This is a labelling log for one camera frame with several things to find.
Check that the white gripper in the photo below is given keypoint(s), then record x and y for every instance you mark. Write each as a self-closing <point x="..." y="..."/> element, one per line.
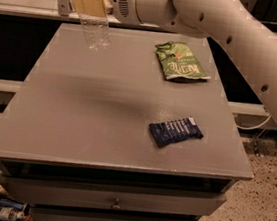
<point x="122" y="0"/>

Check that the clear plastic water bottle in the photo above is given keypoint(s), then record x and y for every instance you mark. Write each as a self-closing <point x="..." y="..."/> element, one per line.
<point x="95" y="30"/>

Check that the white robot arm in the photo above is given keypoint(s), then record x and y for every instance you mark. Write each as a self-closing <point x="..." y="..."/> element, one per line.
<point x="251" y="46"/>

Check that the bottle on floor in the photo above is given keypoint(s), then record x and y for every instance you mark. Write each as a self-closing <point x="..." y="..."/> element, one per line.
<point x="10" y="214"/>

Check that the green chip bag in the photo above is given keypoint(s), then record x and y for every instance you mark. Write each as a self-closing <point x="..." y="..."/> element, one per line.
<point x="179" y="62"/>

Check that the grey drawer cabinet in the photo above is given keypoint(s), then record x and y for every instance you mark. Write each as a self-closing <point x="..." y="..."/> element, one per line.
<point x="76" y="135"/>

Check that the blue snack packet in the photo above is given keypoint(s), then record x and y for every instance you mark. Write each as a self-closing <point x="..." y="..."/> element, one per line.
<point x="175" y="131"/>

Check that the upper drawer knob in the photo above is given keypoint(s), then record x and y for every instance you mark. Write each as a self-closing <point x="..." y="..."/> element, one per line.
<point x="116" y="206"/>

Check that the metal frame railing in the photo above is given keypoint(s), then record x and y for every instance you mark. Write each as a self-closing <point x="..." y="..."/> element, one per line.
<point x="33" y="5"/>

